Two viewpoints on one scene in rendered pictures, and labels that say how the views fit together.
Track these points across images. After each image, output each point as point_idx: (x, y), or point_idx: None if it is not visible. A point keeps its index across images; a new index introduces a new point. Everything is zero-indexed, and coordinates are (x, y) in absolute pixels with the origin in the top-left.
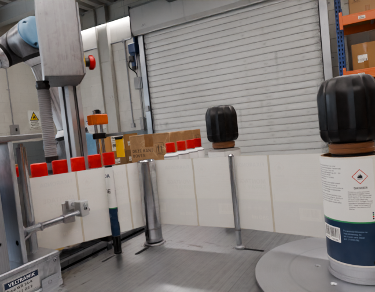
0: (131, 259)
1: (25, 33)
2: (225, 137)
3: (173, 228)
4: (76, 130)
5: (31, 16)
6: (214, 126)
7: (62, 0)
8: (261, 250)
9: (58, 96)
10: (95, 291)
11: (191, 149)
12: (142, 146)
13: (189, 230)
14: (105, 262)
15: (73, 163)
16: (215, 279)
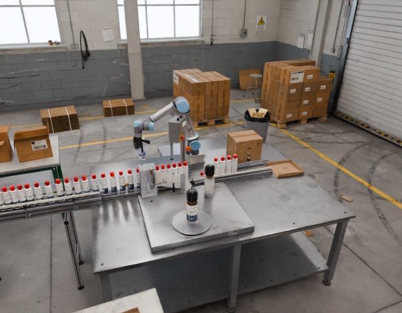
0: (173, 195)
1: (177, 108)
2: (206, 175)
3: None
4: (182, 149)
5: (180, 101)
6: (205, 171)
7: (175, 123)
8: None
9: (187, 127)
10: (160, 199)
11: (227, 160)
12: (229, 140)
13: None
14: (169, 193)
15: (172, 165)
16: (176, 208)
